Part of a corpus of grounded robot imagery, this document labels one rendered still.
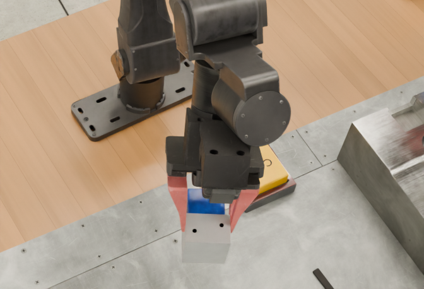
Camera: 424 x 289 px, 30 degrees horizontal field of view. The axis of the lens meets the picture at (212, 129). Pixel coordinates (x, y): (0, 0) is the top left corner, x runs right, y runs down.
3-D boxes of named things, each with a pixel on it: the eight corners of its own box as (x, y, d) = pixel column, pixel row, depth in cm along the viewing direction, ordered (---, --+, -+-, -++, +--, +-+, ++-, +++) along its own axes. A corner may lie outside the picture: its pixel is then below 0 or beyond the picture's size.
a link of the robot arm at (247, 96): (308, 133, 76) (307, 15, 70) (226, 156, 73) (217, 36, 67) (257, 86, 85) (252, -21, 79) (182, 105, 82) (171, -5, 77)
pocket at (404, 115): (377, 123, 111) (385, 107, 108) (406, 110, 113) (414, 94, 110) (397, 147, 109) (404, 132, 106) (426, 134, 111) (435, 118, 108)
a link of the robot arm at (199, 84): (259, 127, 80) (267, 63, 77) (207, 132, 78) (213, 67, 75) (231, 100, 86) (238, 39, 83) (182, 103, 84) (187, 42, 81)
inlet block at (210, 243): (182, 165, 98) (185, 141, 93) (221, 166, 98) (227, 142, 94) (181, 263, 90) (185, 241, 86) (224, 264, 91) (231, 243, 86)
